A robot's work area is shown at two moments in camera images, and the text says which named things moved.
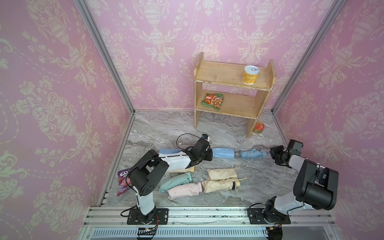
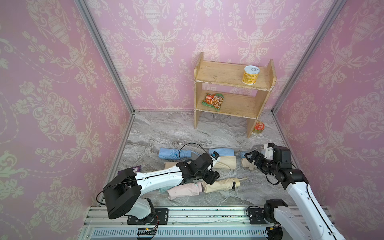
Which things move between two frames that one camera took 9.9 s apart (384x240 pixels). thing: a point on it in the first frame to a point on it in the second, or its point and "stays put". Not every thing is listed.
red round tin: [259, 127] stays put
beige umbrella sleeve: [219, 173] to [226, 162]
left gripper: [210, 152] to [213, 177]
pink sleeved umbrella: [190, 189] stays put
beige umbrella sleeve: [212, 186] stays put
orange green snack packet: [214, 100] stays put
